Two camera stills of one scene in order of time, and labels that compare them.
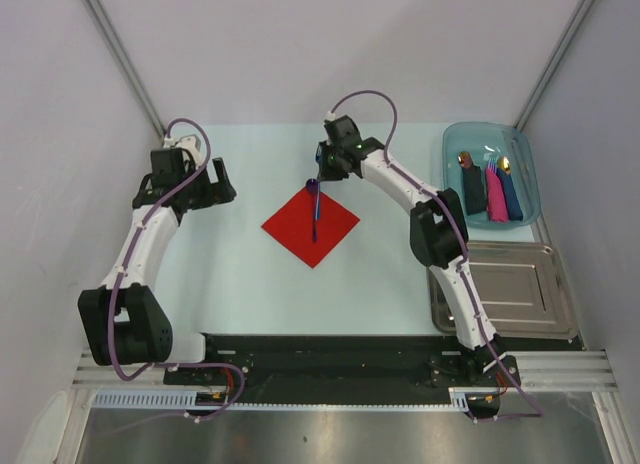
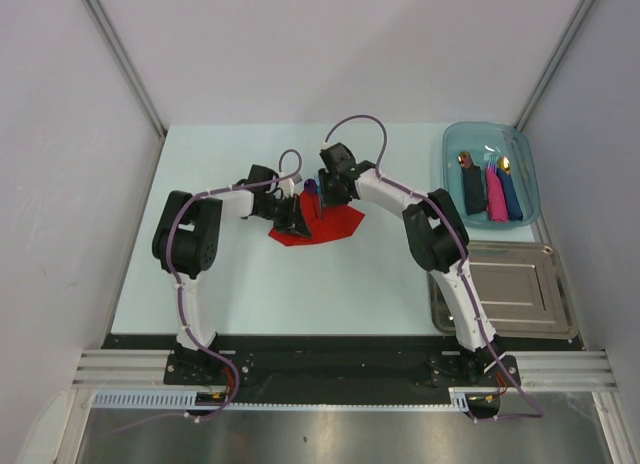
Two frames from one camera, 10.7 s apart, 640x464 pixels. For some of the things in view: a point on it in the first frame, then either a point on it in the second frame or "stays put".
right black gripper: [326, 173] to [327, 197]
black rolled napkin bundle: [474, 184] stays put
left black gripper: [215, 193] to [293, 220]
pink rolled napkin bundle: [496, 198] stays put
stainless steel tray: [521, 288] stays put
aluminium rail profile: [532, 370] stays put
